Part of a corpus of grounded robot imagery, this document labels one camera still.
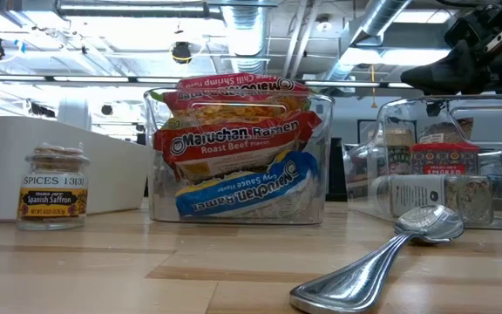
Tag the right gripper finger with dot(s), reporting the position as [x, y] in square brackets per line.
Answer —
[442, 74]

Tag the red square lid container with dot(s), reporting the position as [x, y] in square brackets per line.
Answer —
[445, 159]

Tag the jar with tan lid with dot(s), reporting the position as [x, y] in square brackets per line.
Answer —
[399, 148]

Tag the white lid jar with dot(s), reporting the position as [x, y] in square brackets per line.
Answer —
[416, 194]

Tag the red green white packet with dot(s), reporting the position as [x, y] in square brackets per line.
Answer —
[233, 83]

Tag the yellow red noodle packet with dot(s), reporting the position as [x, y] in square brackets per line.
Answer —
[233, 144]

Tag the shiny silver spoon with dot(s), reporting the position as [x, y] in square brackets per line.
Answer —
[355, 279]

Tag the yellow blue noodle packet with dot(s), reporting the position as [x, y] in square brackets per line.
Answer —
[251, 192]

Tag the white rectangular tray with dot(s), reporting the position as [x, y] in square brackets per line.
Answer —
[116, 174]

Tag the small brown lid jar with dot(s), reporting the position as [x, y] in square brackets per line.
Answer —
[52, 198]

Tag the silver air duct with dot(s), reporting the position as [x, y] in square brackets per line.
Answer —
[377, 17]
[246, 35]

